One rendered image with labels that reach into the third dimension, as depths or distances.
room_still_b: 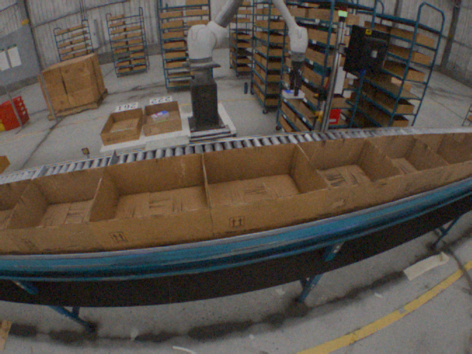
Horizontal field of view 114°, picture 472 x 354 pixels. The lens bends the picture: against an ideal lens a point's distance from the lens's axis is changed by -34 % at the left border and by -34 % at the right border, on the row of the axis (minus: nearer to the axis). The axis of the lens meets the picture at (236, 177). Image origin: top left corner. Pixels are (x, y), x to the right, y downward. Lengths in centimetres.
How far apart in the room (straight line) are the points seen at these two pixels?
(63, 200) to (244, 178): 85
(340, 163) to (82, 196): 122
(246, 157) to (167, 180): 34
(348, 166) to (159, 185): 91
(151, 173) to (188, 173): 15
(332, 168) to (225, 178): 53
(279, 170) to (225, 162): 25
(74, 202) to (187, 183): 55
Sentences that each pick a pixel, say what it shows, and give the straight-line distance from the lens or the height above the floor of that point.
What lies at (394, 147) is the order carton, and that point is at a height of 97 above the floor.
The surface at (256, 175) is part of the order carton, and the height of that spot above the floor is 90.
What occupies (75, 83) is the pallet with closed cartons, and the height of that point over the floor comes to 61.
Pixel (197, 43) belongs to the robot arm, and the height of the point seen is 136.
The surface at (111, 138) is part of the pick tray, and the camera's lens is 174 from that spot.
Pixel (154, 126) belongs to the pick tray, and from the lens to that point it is 168.
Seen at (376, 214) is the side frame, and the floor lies 91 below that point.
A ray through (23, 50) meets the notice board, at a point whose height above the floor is 160.
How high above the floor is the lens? 154
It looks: 40 degrees down
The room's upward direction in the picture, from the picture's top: straight up
